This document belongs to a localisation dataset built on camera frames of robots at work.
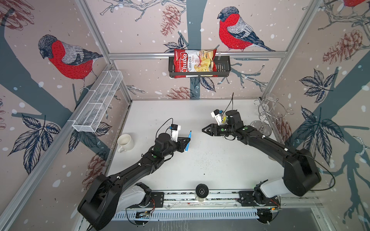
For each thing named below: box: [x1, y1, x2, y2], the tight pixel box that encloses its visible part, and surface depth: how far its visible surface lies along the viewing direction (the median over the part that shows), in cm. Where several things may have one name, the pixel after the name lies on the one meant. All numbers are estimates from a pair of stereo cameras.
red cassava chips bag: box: [173, 48, 218, 79], surface depth 90 cm
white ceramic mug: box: [117, 133, 135, 154], surface depth 90 cm
